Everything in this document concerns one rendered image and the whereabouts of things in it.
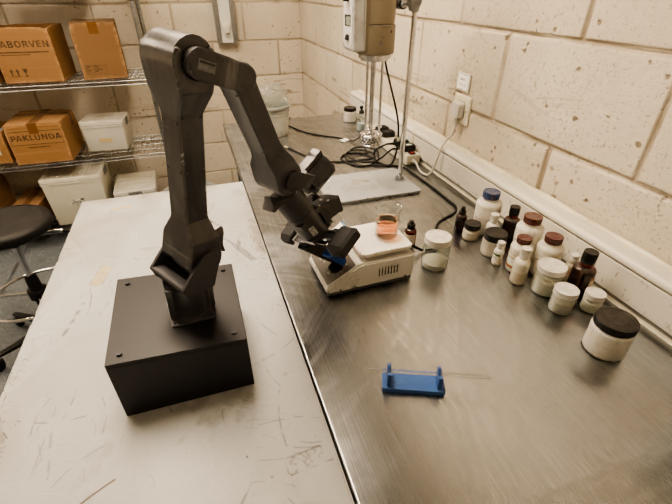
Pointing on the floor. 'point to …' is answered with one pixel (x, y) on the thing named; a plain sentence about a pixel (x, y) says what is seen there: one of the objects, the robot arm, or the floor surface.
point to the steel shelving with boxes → (71, 174)
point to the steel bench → (566, 329)
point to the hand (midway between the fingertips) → (330, 252)
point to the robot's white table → (251, 441)
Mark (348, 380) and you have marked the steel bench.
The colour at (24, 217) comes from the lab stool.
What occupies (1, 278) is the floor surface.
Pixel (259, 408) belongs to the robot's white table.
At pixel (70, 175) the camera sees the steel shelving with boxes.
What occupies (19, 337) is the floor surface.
